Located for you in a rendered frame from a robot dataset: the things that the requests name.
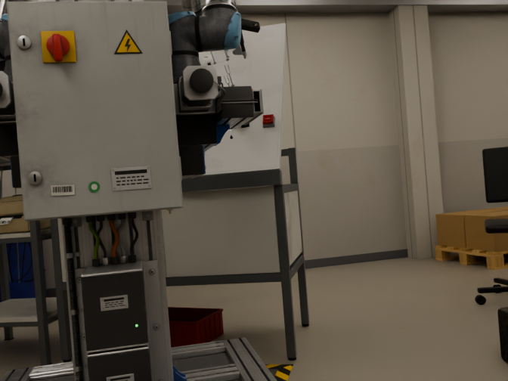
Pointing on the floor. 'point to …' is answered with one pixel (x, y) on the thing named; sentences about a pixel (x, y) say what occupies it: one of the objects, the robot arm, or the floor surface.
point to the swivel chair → (493, 156)
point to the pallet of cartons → (472, 237)
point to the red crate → (194, 325)
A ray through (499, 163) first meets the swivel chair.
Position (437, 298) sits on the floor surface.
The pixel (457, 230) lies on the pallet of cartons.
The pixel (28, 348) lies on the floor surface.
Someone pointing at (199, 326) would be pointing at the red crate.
